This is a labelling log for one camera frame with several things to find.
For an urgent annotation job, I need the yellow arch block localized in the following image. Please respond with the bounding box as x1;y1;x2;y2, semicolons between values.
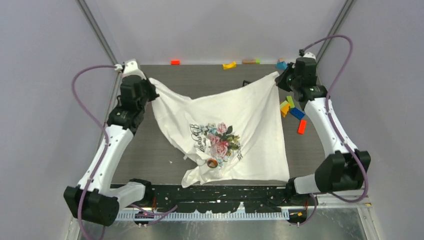
222;61;237;70

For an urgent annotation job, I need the red orange flat block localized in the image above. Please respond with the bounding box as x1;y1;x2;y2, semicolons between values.
297;119;307;135

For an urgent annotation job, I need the yellow orange block cluster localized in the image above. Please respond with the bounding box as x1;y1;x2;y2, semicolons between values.
279;100;291;118

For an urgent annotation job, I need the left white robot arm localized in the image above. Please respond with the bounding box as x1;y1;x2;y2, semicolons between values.
63;73;159;227

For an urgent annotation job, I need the blue studded brick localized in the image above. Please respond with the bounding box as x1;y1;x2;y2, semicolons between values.
289;107;305;120

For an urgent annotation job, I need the round orange blue brooch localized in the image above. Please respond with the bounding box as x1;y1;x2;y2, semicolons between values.
206;159;219;169

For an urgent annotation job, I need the light blue roof block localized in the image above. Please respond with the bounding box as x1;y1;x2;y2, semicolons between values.
275;58;288;71

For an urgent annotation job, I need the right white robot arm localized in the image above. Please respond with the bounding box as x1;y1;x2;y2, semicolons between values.
275;52;371;205

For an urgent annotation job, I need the lime green flat block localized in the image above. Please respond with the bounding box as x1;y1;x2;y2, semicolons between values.
286;95;296;109

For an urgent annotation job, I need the small red block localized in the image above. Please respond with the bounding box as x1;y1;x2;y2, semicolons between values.
170;59;181;65

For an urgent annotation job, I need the white floral t-shirt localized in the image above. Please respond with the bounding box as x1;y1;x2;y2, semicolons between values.
150;72;290;188

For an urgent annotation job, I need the tan and green block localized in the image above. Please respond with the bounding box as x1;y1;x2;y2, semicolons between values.
242;58;261;65

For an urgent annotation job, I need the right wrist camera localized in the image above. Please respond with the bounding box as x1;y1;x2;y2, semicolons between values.
298;49;316;60

